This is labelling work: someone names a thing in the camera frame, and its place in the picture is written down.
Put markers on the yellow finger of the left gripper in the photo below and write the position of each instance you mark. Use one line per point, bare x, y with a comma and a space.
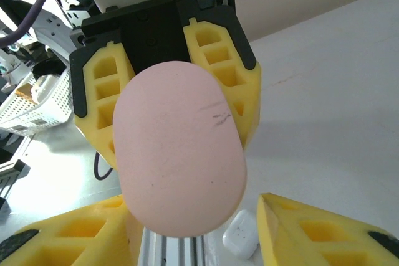
249, 91
90, 122

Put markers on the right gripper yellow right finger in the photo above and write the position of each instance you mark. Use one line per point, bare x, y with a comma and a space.
280, 241

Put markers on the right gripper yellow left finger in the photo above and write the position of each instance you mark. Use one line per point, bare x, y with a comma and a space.
109, 241

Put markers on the white earbud charging case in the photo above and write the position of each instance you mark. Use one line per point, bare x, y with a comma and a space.
240, 235

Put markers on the pink earbud charging case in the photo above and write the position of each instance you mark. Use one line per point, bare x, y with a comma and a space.
177, 147

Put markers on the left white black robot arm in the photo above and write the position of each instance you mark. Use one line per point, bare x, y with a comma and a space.
59, 23

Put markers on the white perforated plastic basket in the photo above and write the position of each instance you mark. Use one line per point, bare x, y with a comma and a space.
46, 113

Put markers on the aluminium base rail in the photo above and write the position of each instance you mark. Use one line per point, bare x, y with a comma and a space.
174, 250

